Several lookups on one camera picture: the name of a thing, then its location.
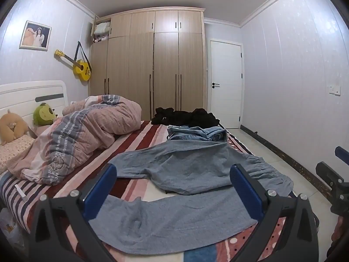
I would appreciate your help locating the blue denim jeans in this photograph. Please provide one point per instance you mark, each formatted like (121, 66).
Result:
(215, 134)

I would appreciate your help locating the green plush toy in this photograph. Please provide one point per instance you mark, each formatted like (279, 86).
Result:
(44, 115)

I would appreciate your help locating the grey-blue sweatpants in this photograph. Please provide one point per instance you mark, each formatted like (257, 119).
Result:
(203, 207)

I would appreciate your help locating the yellow ukulele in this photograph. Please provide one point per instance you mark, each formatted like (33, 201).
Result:
(82, 67)

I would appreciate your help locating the white wall switch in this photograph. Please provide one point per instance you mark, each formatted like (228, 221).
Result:
(334, 90)

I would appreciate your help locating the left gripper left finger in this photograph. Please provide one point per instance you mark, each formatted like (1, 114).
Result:
(48, 239)

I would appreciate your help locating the wooden wardrobe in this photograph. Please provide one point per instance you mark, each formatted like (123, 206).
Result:
(153, 56)

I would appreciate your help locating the white door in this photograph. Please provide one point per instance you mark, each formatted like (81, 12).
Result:
(226, 82)

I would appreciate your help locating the framed wall photo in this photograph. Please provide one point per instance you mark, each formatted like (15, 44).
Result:
(35, 36)

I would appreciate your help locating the white plastic bag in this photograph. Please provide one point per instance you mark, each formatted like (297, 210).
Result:
(11, 229)

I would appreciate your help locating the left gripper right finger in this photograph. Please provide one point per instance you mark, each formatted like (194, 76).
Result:
(298, 240)

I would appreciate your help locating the floral pink pillow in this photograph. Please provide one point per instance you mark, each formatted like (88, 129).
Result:
(12, 149)

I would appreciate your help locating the white headboard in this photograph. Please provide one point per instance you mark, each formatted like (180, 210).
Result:
(23, 98)

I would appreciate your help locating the tan plush toy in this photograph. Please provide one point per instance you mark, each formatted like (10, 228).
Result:
(12, 127)

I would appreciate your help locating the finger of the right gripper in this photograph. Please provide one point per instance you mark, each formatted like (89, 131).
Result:
(342, 154)

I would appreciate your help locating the black clothing pile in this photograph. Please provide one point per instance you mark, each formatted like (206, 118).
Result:
(197, 118)

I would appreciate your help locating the pink grey striped duvet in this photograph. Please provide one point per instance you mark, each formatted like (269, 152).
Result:
(85, 126)

